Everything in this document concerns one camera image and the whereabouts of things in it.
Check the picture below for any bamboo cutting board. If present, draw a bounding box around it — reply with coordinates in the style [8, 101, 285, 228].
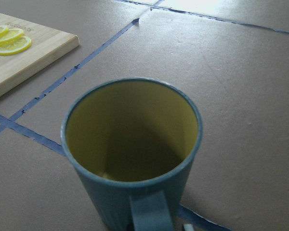
[0, 13, 79, 97]

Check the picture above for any teal mug yellow inside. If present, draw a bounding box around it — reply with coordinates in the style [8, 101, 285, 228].
[60, 77, 203, 231]

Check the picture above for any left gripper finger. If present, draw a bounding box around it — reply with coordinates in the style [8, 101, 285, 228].
[183, 224, 194, 231]

